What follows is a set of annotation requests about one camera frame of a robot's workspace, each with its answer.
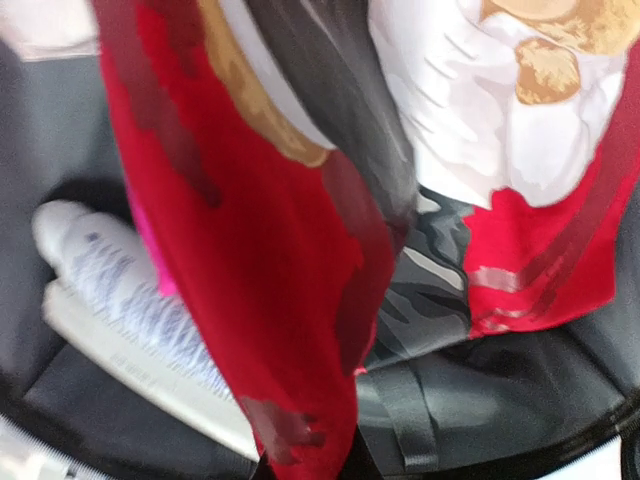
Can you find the red bear print shirt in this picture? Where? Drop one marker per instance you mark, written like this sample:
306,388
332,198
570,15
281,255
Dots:
338,188

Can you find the pink cartoon hard-shell suitcase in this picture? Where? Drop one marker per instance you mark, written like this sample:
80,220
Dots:
506,407

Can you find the white printed tube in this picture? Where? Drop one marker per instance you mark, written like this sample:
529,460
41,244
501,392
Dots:
103,260

